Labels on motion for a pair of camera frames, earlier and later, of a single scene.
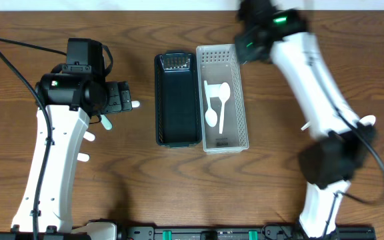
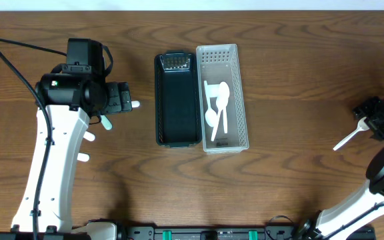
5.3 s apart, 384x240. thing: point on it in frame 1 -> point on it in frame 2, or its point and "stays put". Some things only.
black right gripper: (245, 44) -> (373, 117)
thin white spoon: (305, 126) -> (222, 103)
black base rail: (196, 233) stays put
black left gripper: (119, 97) stays put
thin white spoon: (211, 117) stays put
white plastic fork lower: (83, 157) stays put
